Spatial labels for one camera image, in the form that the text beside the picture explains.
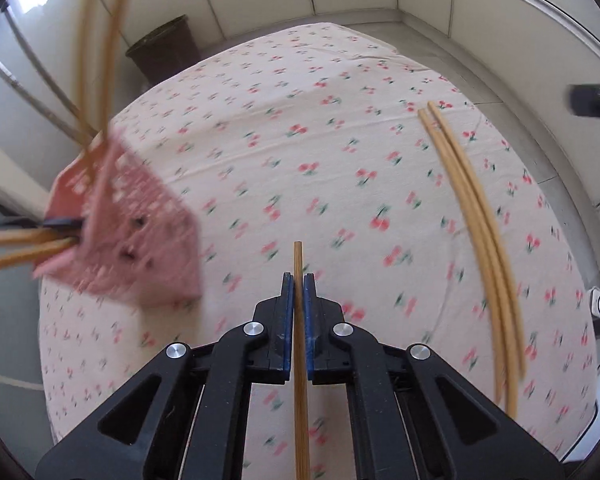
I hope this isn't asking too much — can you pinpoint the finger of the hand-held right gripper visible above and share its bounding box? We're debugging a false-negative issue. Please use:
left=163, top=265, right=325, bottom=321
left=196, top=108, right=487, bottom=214
left=570, top=84, right=600, bottom=118

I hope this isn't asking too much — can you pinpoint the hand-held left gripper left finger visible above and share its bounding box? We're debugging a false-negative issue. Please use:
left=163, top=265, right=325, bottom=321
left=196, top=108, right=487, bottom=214
left=35, top=272, right=295, bottom=480

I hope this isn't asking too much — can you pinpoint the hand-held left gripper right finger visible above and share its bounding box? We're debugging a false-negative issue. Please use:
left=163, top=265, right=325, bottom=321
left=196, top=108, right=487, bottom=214
left=304, top=274, right=563, bottom=480

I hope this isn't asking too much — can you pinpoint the light bamboo chopstick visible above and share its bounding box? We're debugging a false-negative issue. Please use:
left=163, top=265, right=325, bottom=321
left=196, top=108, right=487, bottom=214
left=440, top=160, right=506, bottom=403
left=417, top=108, right=520, bottom=417
left=292, top=241, right=311, bottom=480
left=427, top=101, right=528, bottom=376

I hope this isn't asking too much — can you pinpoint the pink perforated utensil holder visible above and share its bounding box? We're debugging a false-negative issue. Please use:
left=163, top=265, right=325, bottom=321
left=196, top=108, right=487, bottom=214
left=32, top=127, right=203, bottom=308

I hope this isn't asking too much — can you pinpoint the bunch of wooden chopsticks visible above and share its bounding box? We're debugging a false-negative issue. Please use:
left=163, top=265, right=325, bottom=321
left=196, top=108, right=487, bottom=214
left=0, top=0, right=141, bottom=276

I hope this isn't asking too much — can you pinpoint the cherry print tablecloth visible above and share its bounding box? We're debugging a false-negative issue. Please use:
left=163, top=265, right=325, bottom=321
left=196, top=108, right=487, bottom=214
left=37, top=22, right=600, bottom=480

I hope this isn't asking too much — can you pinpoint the brown trash bin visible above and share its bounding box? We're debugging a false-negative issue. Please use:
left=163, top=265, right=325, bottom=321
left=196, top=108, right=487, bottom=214
left=125, top=15, right=203, bottom=93

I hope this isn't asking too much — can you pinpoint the blue-handled mop pole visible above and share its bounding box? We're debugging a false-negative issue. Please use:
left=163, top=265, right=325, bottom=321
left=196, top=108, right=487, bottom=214
left=0, top=45, right=88, bottom=143

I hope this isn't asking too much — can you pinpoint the dark-handled mop pole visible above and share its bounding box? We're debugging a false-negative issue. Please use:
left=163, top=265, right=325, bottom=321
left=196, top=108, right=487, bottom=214
left=2, top=2, right=101, bottom=136

